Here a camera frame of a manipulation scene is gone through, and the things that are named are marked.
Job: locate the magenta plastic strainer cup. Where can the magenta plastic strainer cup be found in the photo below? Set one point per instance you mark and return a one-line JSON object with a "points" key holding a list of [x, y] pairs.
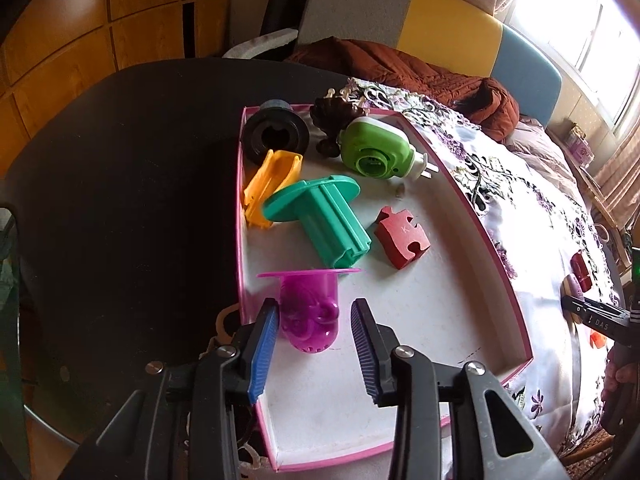
{"points": [[305, 320]]}

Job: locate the white curved armrest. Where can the white curved armrest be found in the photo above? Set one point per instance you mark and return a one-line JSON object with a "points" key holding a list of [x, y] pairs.
{"points": [[260, 45]]}

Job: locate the lilac plastic piece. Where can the lilac plastic piece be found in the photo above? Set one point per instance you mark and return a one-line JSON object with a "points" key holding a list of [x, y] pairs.
{"points": [[572, 287]]}

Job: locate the pink-rimmed white box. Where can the pink-rimmed white box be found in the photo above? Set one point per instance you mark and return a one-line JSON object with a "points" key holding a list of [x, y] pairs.
{"points": [[425, 300]]}

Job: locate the green and white plug-in device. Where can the green and white plug-in device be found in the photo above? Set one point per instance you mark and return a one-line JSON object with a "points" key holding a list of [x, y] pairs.
{"points": [[370, 145]]}

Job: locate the red puzzle piece block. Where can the red puzzle piece block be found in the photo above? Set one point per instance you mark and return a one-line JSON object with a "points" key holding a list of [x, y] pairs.
{"points": [[400, 240]]}

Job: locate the person's right hand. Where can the person's right hand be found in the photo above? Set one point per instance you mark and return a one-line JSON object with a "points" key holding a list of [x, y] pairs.
{"points": [[625, 375]]}

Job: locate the wooden shelf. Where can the wooden shelf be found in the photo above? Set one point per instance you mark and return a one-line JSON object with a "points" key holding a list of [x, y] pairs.
{"points": [[607, 220]]}

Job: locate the wicker basket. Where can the wicker basket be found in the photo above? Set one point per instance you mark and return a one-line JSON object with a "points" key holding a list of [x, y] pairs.
{"points": [[590, 455]]}

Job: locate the white floral embroidered tablecloth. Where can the white floral embroidered tablecloth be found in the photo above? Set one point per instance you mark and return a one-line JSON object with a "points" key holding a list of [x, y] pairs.
{"points": [[530, 200]]}

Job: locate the grey yellow blue headboard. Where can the grey yellow blue headboard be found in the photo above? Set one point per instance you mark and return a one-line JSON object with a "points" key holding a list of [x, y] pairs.
{"points": [[450, 30]]}

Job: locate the purple patterned box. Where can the purple patterned box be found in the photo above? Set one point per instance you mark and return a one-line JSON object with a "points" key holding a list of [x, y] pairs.
{"points": [[577, 142]]}

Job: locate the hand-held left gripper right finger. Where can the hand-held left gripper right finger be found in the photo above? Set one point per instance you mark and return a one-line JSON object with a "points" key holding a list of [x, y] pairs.
{"points": [[365, 350]]}

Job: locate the pale pink quilted jacket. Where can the pale pink quilted jacket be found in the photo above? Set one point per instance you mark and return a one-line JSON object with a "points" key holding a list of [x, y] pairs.
{"points": [[540, 155]]}

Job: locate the teal flanged plastic spool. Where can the teal flanged plastic spool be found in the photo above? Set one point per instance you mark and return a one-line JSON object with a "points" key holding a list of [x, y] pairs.
{"points": [[330, 225]]}

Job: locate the brown carved ornament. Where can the brown carved ornament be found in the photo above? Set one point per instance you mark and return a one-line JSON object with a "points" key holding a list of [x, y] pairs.
{"points": [[330, 115]]}

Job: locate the rust brown quilted jacket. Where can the rust brown quilted jacket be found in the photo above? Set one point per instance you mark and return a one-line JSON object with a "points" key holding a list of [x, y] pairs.
{"points": [[425, 75]]}

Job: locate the black flanged plastic spool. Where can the black flanged plastic spool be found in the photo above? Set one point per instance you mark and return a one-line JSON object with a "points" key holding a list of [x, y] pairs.
{"points": [[260, 140]]}

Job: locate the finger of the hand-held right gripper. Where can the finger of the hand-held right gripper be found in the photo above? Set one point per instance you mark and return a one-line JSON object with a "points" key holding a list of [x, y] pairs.
{"points": [[600, 317]]}

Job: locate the red metal cylinder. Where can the red metal cylinder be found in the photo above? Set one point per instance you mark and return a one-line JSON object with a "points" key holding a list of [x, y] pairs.
{"points": [[580, 270]]}

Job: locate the black chair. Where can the black chair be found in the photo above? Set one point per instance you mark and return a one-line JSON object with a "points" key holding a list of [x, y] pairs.
{"points": [[285, 5]]}

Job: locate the orange plastic scoop piece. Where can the orange plastic scoop piece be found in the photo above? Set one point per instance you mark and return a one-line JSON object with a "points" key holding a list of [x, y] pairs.
{"points": [[270, 180]]}

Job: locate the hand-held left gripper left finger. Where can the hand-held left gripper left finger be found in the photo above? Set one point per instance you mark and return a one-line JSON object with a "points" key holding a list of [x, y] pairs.
{"points": [[265, 355]]}

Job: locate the wooden cabinet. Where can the wooden cabinet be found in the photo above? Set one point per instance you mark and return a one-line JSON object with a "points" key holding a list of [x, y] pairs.
{"points": [[140, 35]]}

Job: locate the small orange plastic piece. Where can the small orange plastic piece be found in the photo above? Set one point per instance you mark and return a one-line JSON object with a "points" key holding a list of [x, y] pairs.
{"points": [[597, 340]]}

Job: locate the window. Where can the window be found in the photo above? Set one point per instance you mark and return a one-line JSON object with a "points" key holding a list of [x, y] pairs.
{"points": [[600, 25]]}

